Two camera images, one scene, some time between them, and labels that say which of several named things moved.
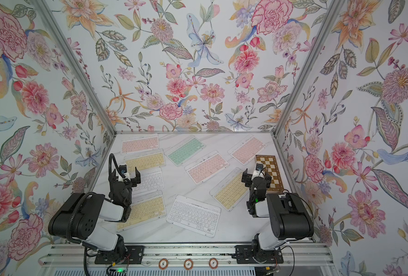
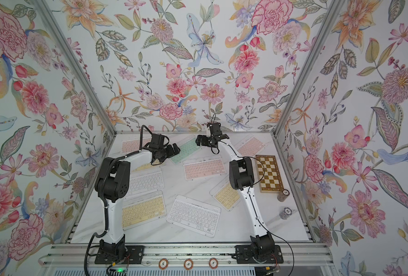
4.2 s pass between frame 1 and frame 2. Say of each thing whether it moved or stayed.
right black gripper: moved
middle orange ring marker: stayed
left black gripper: moved
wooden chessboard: stayed
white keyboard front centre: stayed
